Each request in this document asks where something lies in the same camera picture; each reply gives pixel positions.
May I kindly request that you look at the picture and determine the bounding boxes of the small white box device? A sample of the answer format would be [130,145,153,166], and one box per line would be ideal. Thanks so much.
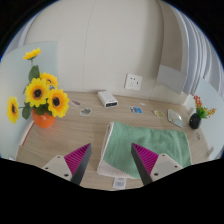
[97,90,119,109]

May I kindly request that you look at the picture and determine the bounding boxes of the yellow artificial sunflower bouquet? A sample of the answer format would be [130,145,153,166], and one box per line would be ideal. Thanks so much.
[6,47,70,125]

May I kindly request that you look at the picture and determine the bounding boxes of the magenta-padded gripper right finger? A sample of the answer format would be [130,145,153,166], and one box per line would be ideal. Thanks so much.
[130,142,184,186]

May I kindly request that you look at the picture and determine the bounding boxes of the orange round vase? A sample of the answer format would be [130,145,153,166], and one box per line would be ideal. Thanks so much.
[31,109,56,129]

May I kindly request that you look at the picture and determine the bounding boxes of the orange and green artificial flowers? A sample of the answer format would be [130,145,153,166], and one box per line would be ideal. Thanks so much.
[192,95,217,120]

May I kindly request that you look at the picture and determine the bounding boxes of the small yellowish sticker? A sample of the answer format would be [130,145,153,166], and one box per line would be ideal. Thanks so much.
[153,110,166,119]

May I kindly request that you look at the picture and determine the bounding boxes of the green towel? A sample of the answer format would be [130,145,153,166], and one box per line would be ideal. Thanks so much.
[96,121,193,190]

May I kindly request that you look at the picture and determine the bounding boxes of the pale blue-grey curtain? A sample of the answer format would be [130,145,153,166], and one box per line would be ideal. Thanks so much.
[156,1,224,96]

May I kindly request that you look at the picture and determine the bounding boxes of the small green-grey sticker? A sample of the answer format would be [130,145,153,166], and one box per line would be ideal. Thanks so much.
[79,106,93,117]

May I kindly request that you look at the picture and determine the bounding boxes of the white wall socket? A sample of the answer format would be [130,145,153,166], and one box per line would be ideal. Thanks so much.
[124,73,143,91]

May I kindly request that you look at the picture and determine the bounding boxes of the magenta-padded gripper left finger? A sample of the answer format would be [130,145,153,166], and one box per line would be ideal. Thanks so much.
[41,143,93,186]

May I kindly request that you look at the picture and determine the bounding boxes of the frosted glass desk partition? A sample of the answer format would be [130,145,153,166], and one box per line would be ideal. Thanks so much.
[191,78,224,164]
[0,40,58,159]

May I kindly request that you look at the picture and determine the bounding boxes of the black round vase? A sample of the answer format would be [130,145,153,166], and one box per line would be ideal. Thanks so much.
[188,112,202,130]

